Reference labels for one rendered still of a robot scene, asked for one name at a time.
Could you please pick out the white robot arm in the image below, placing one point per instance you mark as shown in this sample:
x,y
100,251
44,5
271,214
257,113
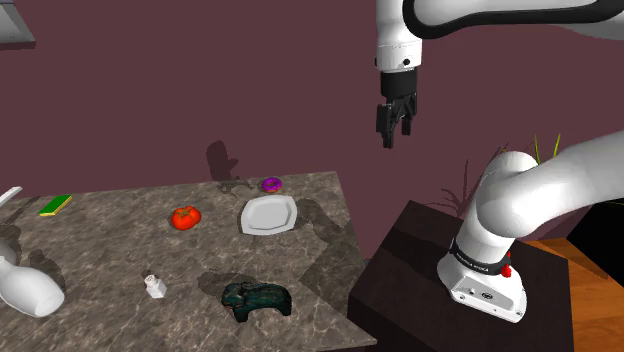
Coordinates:
x,y
507,204

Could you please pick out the purple frosted donut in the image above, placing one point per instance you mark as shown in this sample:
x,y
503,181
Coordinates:
x,y
271,184

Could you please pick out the grey range hood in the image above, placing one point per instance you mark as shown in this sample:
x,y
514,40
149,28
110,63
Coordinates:
x,y
14,27

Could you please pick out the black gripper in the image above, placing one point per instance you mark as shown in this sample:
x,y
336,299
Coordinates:
x,y
398,85

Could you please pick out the dark teal animal figure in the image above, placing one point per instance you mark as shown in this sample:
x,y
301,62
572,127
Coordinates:
x,y
256,300

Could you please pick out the green and yellow sponge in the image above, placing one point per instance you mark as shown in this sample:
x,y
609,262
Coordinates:
x,y
55,205

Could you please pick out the white vase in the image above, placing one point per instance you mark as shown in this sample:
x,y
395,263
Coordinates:
x,y
27,290

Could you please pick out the white flat bar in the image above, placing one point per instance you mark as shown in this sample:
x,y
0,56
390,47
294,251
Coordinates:
x,y
8,195

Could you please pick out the dark robot stand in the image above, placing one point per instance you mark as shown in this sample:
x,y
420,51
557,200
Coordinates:
x,y
419,292

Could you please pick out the red tomato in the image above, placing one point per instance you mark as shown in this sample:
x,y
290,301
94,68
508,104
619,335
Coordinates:
x,y
185,218

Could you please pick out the white plate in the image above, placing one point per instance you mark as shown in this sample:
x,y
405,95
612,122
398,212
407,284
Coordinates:
x,y
268,215

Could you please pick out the white salt shaker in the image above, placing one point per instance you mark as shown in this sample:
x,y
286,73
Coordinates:
x,y
155,285

